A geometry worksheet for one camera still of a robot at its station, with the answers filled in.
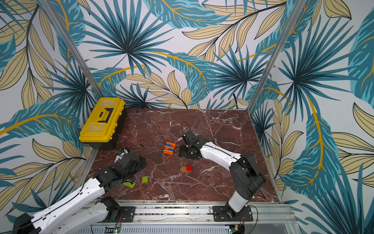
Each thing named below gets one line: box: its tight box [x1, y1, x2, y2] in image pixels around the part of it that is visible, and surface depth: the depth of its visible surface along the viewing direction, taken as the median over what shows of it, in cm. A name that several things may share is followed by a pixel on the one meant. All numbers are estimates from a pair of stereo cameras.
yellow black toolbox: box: [78, 97, 128, 151], surface depth 92 cm
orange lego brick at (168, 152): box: [163, 149, 174, 156], surface depth 97 cm
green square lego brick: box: [141, 175, 149, 184], surface depth 85 cm
